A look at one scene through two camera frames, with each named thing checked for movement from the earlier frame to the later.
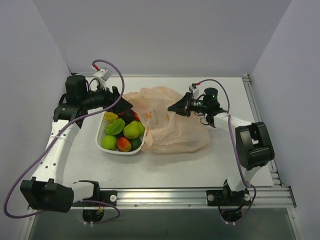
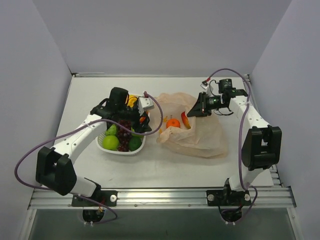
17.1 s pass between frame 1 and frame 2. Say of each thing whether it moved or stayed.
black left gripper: moved
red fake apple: moved
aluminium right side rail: stayed
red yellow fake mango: moved
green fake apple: stayed
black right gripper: moved
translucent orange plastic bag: moved
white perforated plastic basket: stayed
